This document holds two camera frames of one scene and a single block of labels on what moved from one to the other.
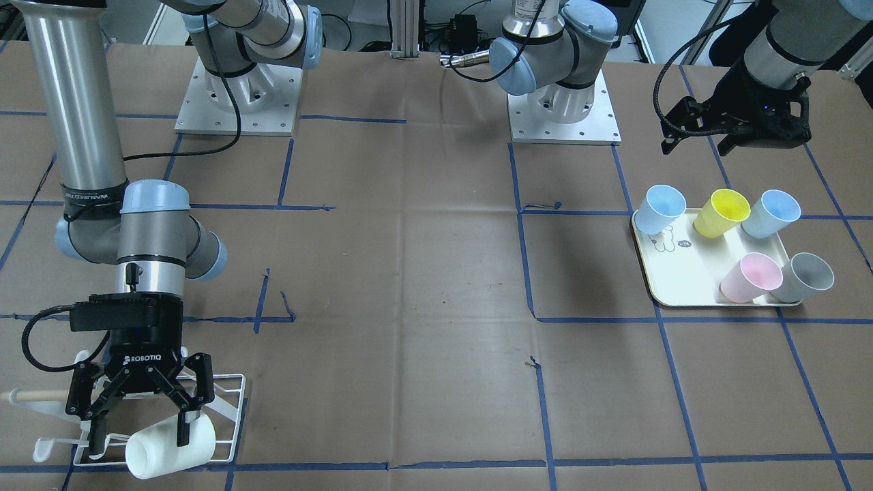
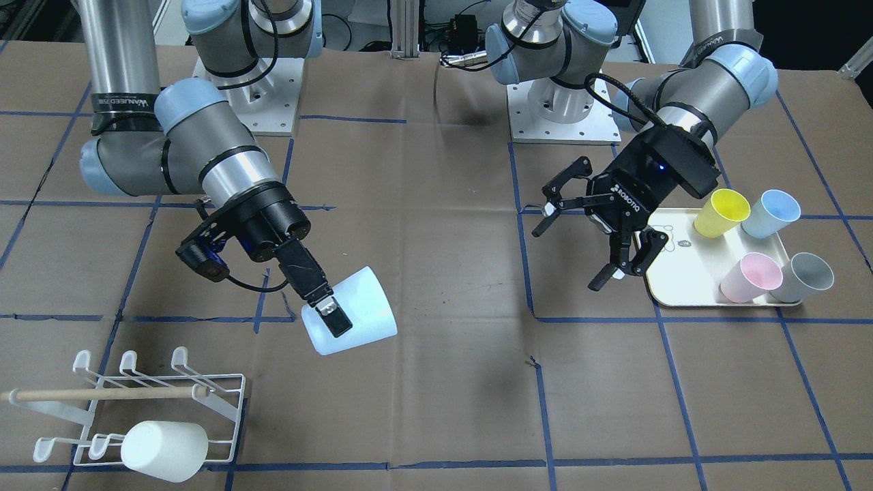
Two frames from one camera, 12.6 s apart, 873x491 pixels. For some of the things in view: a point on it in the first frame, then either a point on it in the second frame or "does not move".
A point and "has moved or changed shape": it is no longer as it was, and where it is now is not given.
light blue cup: (661, 206) -> (366, 304)
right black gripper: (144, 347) -> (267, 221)
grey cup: (804, 275) does not move
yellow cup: (721, 213) does not move
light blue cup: (771, 213) does not move
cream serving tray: (684, 267) does not move
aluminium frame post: (405, 30) does not move
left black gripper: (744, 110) -> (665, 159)
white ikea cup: (153, 452) has moved or changed shape
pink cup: (753, 275) does not move
